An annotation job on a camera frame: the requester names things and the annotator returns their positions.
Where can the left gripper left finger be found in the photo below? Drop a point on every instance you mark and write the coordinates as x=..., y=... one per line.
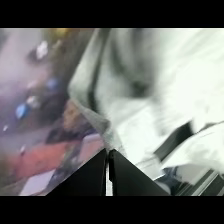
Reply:
x=87, y=180

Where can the grey garment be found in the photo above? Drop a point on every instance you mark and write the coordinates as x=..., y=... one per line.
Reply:
x=140, y=66

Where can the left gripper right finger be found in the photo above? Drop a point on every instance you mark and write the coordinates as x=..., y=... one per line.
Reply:
x=130, y=181

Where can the silver frame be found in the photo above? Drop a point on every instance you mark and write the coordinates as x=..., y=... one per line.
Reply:
x=203, y=186

